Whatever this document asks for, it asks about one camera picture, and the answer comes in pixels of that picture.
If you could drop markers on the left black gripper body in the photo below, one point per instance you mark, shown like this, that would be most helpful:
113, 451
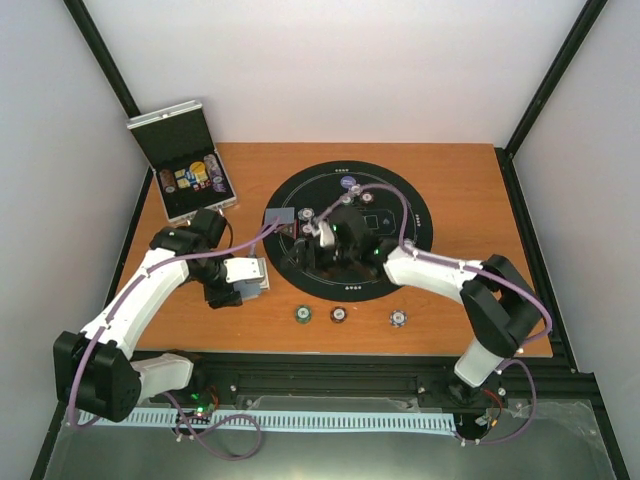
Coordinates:
213, 295

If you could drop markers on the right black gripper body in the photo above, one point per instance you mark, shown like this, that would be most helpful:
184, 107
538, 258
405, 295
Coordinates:
330, 263

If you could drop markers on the brown poker chip stack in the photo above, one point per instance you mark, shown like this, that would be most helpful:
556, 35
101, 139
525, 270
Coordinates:
338, 315

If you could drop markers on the red triangular all-in button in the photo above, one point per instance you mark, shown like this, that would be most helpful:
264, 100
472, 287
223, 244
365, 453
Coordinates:
289, 230

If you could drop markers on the green poker chip stack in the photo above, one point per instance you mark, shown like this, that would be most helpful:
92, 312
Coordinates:
303, 314

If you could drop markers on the blue card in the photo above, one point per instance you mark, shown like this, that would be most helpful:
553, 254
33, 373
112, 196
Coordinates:
280, 216

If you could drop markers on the purple small blind button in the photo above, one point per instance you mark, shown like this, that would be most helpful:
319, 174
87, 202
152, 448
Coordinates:
347, 182

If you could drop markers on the blue poker chip stack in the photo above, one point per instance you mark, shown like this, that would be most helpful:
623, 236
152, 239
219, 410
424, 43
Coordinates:
398, 318

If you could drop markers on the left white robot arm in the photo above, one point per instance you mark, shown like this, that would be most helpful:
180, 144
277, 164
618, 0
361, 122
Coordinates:
135, 320

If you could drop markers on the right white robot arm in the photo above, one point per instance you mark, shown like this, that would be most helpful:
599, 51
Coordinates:
502, 309

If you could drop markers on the round black poker mat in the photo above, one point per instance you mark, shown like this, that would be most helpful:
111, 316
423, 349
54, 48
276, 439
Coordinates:
398, 209

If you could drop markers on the chips inside case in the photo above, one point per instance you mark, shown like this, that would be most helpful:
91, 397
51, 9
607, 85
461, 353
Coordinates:
198, 175

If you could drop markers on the aluminium poker case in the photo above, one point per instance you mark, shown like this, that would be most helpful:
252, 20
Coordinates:
172, 138

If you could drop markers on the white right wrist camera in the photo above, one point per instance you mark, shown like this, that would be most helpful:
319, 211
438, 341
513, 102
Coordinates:
323, 232

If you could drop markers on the light blue cable duct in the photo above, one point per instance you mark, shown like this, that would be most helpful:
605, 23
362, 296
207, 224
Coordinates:
291, 421

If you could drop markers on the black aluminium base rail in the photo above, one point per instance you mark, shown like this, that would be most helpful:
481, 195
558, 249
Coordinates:
229, 377

